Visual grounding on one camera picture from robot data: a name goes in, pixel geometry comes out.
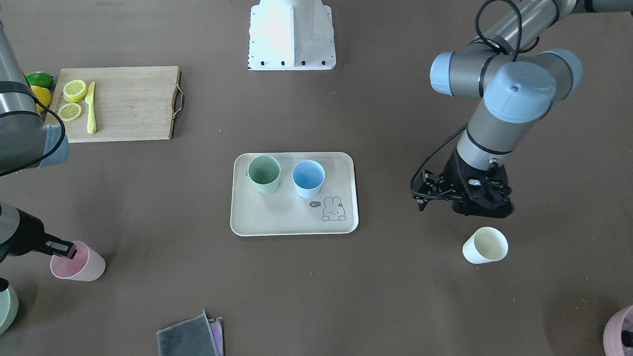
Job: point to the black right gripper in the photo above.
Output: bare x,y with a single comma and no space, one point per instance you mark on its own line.
25,234

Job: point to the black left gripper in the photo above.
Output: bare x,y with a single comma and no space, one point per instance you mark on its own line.
453,174

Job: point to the pink cup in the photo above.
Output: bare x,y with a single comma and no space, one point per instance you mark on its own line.
87,265

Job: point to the cream cup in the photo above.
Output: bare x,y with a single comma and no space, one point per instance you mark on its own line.
487,244

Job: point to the blue cup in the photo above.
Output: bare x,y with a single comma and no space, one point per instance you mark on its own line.
308,176

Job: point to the green cup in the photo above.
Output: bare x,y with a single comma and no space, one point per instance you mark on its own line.
264,172

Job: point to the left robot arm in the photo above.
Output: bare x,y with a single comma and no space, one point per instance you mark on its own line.
514,91

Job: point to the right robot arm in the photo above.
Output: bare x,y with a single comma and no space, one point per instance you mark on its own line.
26,142

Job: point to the beige rabbit tray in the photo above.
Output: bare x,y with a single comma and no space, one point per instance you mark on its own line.
334,210

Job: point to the green bowl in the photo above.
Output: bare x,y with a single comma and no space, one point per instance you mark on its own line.
9,304

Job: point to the wooden cutting board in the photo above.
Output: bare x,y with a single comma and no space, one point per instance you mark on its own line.
130,103

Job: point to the yellow plastic knife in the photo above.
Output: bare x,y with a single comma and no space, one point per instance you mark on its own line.
89,99

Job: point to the grey folded cloth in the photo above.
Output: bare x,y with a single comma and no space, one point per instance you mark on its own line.
199,336

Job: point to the green lime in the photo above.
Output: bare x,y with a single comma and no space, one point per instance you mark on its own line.
40,79

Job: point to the pink bowl with ice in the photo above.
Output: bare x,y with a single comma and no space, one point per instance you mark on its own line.
617,336

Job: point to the white pedestal column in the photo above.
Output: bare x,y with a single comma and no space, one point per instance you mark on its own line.
291,35

